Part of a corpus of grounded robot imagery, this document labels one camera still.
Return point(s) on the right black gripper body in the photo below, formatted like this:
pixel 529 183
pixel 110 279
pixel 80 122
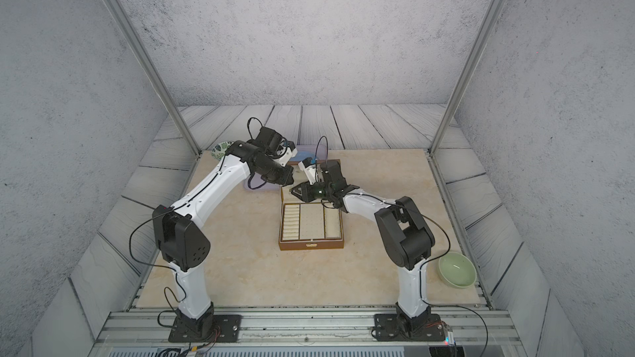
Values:
pixel 319 191

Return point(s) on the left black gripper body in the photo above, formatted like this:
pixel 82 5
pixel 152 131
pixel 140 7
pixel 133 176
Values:
pixel 275 173

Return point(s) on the brown wooden jewelry box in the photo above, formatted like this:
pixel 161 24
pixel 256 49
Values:
pixel 307 226

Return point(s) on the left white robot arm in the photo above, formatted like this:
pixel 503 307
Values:
pixel 178 228

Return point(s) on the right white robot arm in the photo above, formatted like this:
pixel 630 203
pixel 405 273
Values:
pixel 408 242

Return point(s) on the green leaf pattern bowl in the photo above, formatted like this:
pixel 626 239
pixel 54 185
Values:
pixel 220 149

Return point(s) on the lilac plastic tray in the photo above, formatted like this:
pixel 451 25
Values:
pixel 304 152

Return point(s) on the pale green bowl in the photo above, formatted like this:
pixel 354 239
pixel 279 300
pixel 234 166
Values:
pixel 456 270

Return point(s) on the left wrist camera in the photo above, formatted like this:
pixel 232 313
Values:
pixel 290 151

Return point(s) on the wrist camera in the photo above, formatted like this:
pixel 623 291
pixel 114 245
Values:
pixel 290 151
pixel 310 168

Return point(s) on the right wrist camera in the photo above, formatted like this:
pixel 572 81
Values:
pixel 310 168

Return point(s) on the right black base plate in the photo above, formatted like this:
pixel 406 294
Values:
pixel 396 327

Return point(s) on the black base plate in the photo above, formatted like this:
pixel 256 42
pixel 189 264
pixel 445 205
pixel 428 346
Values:
pixel 396 327
pixel 207 329

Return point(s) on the left aluminium frame post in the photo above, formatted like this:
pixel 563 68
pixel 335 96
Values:
pixel 125 26

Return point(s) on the aluminium frame post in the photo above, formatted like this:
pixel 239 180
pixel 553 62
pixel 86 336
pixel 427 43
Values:
pixel 125 26
pixel 487 26

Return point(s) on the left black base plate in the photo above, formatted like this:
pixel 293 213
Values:
pixel 207 329

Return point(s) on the aluminium mounting rail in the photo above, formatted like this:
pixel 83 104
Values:
pixel 478 331

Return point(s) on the right aluminium frame post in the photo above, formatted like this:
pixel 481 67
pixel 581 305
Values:
pixel 487 26

